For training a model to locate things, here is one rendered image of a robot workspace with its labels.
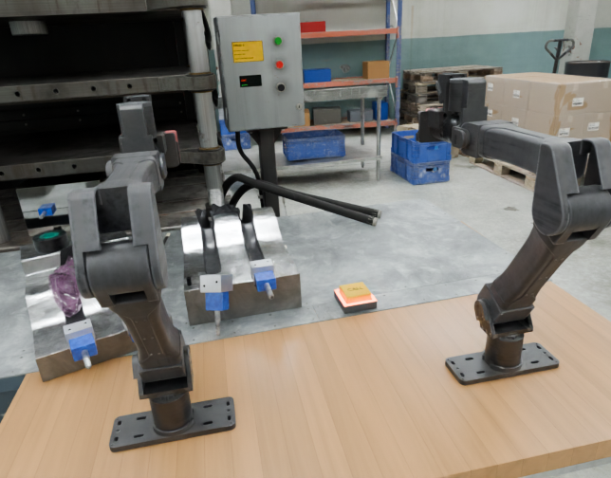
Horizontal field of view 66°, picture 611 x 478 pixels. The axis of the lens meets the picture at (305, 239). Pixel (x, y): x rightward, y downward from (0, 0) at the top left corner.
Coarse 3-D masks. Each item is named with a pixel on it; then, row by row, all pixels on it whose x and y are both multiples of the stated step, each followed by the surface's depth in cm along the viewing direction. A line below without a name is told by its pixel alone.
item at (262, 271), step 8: (256, 264) 107; (264, 264) 107; (272, 264) 107; (256, 272) 106; (264, 272) 106; (272, 272) 106; (256, 280) 103; (264, 280) 103; (272, 280) 103; (264, 288) 104; (272, 288) 104; (272, 296) 99
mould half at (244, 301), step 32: (192, 224) 130; (224, 224) 130; (256, 224) 131; (192, 256) 121; (224, 256) 120; (288, 256) 117; (192, 288) 104; (256, 288) 107; (288, 288) 109; (192, 320) 106; (224, 320) 108
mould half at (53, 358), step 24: (120, 240) 128; (24, 264) 118; (48, 264) 120; (48, 288) 106; (48, 312) 101; (96, 312) 103; (168, 312) 102; (48, 336) 96; (96, 336) 95; (120, 336) 96; (48, 360) 90; (72, 360) 92; (96, 360) 95
